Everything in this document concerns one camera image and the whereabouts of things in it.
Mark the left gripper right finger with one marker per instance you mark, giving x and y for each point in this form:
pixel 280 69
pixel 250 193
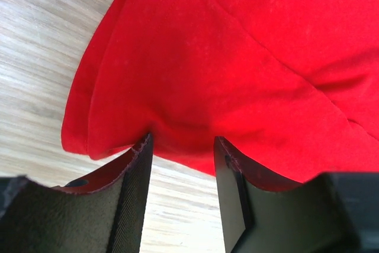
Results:
pixel 262 211

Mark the red t-shirt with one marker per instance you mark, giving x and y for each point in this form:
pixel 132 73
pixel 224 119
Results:
pixel 293 84

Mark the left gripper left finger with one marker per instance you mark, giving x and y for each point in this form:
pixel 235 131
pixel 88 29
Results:
pixel 102 211

